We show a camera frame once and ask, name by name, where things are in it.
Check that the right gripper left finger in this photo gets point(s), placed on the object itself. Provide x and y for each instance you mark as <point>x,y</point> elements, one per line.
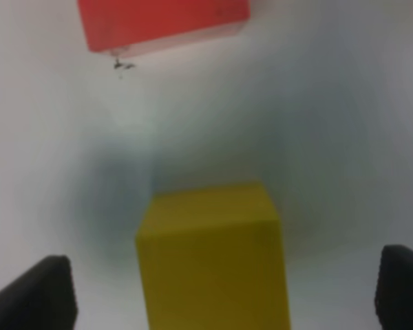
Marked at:
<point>41,298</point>

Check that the red block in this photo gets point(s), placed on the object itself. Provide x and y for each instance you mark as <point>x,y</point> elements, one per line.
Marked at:
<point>124,28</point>

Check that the yellow block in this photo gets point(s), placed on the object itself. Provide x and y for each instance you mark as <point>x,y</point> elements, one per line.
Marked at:
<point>212,258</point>

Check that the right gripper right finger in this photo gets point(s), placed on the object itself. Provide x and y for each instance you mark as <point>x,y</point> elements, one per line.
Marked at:
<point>393,301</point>

